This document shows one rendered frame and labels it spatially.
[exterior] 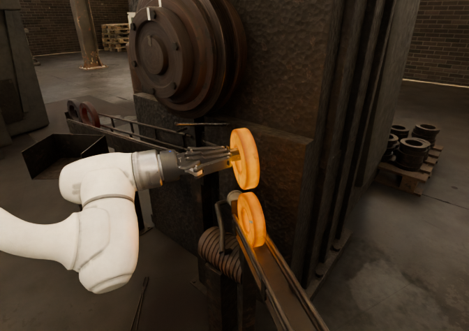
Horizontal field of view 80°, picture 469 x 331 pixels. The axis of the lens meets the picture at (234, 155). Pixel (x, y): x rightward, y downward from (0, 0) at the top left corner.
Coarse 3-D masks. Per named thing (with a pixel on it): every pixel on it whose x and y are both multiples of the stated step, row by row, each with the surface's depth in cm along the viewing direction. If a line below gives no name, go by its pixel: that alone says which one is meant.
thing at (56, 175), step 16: (48, 144) 132; (64, 144) 137; (80, 144) 136; (96, 144) 126; (32, 160) 123; (48, 160) 133; (64, 160) 138; (32, 176) 123; (48, 176) 124; (80, 208) 138
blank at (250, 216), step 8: (248, 192) 82; (240, 200) 83; (248, 200) 77; (256, 200) 77; (240, 208) 84; (248, 208) 76; (256, 208) 75; (240, 216) 86; (248, 216) 77; (256, 216) 74; (248, 224) 84; (256, 224) 74; (264, 224) 74; (248, 232) 79; (256, 232) 74; (264, 232) 74; (248, 240) 80; (256, 240) 75; (264, 240) 76
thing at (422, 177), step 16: (400, 128) 269; (416, 128) 249; (432, 128) 250; (400, 144) 219; (416, 144) 221; (432, 144) 246; (384, 160) 229; (400, 160) 220; (416, 160) 213; (432, 160) 233; (416, 176) 210; (416, 192) 213
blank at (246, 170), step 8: (240, 128) 70; (232, 136) 73; (240, 136) 66; (248, 136) 66; (232, 144) 74; (240, 144) 66; (248, 144) 65; (240, 152) 67; (248, 152) 64; (256, 152) 65; (240, 160) 75; (248, 160) 64; (256, 160) 64; (240, 168) 74; (248, 168) 64; (256, 168) 65; (240, 176) 71; (248, 176) 65; (256, 176) 66; (240, 184) 73; (248, 184) 67; (256, 184) 68
